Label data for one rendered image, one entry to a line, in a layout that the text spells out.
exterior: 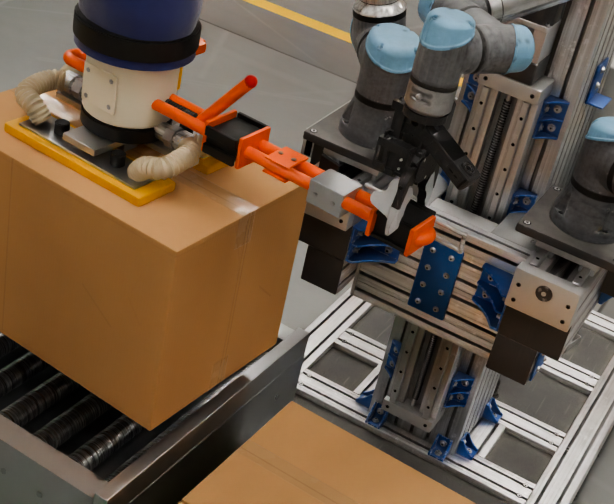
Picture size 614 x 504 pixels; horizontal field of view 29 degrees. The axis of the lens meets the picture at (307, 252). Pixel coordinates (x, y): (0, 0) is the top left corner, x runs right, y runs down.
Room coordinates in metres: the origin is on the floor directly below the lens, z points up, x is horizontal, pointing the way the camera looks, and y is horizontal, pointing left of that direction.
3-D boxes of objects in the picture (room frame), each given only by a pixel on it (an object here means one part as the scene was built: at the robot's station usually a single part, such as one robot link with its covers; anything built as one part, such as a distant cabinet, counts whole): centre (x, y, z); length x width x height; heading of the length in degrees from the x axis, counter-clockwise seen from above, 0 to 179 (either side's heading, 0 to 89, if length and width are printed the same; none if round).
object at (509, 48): (1.75, -0.21, 1.50); 0.11 x 0.11 x 0.08; 34
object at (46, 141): (1.87, 0.43, 1.09); 0.34 x 0.10 x 0.05; 61
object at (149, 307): (1.95, 0.38, 0.87); 0.60 x 0.40 x 0.40; 62
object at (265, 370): (1.82, 0.11, 0.58); 0.70 x 0.03 x 0.06; 155
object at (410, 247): (1.66, -0.14, 1.20); 0.08 x 0.07 x 0.05; 61
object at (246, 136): (1.83, 0.17, 1.20); 0.10 x 0.08 x 0.06; 151
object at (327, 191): (1.73, -0.02, 1.19); 0.07 x 0.07 x 0.04; 61
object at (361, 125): (2.30, -0.08, 1.09); 0.15 x 0.15 x 0.10
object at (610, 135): (2.11, -0.54, 1.20); 0.13 x 0.12 x 0.14; 34
